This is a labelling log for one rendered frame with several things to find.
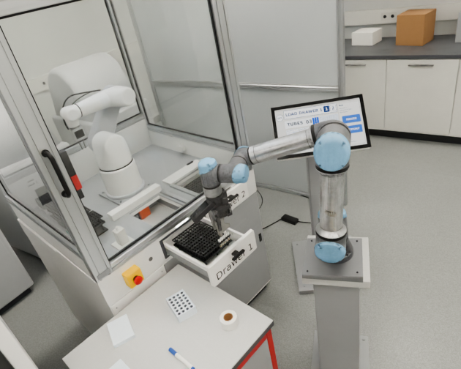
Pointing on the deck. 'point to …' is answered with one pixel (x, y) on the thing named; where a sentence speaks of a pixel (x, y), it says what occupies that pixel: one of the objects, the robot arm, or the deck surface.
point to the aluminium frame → (1, 60)
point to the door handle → (58, 173)
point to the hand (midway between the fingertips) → (217, 233)
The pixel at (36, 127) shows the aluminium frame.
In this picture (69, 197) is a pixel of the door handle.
